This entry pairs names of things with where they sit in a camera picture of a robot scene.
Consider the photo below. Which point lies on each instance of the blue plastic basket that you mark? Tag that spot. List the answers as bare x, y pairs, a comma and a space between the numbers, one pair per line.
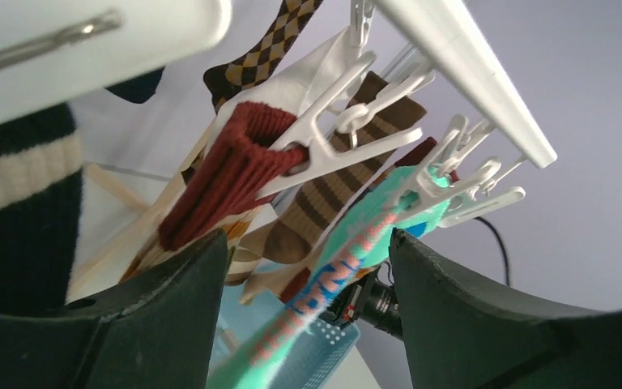
315, 356

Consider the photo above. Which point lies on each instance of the navy sock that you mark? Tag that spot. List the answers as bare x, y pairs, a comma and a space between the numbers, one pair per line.
139, 89

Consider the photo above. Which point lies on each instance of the green white sock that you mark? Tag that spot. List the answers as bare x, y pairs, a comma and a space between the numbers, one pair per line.
359, 240

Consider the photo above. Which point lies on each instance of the plain white sock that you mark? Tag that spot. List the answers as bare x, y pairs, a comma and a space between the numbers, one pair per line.
297, 86

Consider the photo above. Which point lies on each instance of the black sock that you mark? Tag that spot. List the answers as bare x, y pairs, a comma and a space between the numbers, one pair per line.
41, 190

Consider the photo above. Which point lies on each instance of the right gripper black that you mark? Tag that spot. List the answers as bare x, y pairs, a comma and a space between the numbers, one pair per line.
370, 300

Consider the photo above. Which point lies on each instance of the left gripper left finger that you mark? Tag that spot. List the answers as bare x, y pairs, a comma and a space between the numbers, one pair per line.
155, 330

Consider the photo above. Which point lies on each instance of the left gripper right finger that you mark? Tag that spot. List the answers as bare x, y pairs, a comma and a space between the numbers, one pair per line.
464, 330

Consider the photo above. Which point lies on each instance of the striped brown green sock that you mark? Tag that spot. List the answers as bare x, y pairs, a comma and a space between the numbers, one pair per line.
291, 237

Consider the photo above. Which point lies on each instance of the dark argyle sock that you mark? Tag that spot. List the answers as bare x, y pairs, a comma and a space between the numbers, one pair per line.
258, 64

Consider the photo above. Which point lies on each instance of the wooden drying rack frame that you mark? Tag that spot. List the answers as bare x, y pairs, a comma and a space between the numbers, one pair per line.
121, 208

